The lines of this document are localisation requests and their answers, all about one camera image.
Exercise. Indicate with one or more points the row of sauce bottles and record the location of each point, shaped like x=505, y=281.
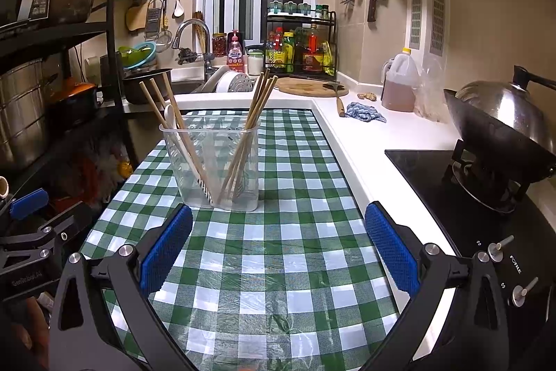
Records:
x=299, y=51

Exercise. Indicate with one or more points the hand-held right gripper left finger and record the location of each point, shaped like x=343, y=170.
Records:
x=167, y=249

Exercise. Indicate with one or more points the clear plastic bottle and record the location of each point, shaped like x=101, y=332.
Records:
x=432, y=93

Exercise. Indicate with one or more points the steel stockpot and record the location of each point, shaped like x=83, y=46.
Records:
x=21, y=114

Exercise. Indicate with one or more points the brown wooden bowl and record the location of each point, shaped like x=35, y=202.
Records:
x=71, y=1

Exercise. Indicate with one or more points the black cooking pot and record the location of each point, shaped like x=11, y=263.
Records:
x=130, y=90

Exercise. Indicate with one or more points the person's left hand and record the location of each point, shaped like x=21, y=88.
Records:
x=30, y=323

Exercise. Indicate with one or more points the red jar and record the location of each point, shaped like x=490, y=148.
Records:
x=219, y=45

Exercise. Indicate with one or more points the metal stove knob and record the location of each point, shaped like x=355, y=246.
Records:
x=520, y=295
x=495, y=251

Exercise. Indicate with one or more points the black pot orange lid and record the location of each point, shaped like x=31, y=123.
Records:
x=74, y=106

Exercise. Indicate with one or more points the steel wok lid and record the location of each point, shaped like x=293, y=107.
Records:
x=499, y=101

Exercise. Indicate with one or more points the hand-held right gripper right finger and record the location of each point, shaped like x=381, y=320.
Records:
x=391, y=253

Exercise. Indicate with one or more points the pink dish soap bottle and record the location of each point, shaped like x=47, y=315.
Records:
x=235, y=53

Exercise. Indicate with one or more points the white jar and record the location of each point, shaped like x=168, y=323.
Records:
x=256, y=64

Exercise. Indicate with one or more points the blue rag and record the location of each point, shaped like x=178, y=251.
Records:
x=365, y=113

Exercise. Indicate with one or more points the grey wall vent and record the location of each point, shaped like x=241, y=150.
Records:
x=415, y=17
x=438, y=23

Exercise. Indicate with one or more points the metal grater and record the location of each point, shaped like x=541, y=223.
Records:
x=153, y=21

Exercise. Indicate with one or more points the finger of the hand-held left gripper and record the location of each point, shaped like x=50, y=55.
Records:
x=28, y=203
x=69, y=223

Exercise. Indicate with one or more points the black metal shelf rack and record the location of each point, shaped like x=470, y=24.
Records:
x=110, y=49

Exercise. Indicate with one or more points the clear plastic utensil container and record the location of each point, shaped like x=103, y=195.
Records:
x=252, y=179

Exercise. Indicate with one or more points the white hanging ladle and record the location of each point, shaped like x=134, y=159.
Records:
x=178, y=10

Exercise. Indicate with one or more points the metal mesh strainer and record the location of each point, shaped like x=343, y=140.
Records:
x=163, y=41

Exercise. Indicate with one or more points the chrome kitchen faucet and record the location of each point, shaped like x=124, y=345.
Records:
x=191, y=23

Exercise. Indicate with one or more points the row of green-lid spice jars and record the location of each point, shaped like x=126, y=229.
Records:
x=299, y=8

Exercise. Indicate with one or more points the round wooden cutting board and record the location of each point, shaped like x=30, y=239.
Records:
x=304, y=86

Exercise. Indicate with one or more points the wooden chopstick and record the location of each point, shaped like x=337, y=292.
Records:
x=161, y=99
x=256, y=93
x=271, y=93
x=253, y=97
x=171, y=93
x=154, y=106
x=260, y=93
x=268, y=93

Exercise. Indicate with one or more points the green plastic basin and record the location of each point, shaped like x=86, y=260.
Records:
x=130, y=58

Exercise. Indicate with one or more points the small hanging wooden board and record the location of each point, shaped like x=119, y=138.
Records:
x=137, y=19

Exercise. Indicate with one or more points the black burner grate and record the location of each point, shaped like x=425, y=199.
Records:
x=486, y=188

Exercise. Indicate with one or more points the ginger root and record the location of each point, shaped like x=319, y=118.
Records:
x=365, y=96

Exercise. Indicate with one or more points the orange white crumpled bags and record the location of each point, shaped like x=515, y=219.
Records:
x=100, y=175

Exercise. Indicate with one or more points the green white checked tablecloth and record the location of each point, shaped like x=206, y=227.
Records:
x=282, y=223

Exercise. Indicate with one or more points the black wok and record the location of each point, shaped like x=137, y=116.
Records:
x=486, y=145

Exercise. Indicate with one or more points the cooking oil jug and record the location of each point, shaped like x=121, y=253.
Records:
x=399, y=88

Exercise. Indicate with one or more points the white cup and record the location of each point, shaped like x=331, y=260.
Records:
x=3, y=186

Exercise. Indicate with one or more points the white perforated lid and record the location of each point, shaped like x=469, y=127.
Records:
x=236, y=83

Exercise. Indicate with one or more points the black glass gas stove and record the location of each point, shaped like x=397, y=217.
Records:
x=425, y=188

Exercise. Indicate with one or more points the white plate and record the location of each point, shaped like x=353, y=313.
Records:
x=215, y=80

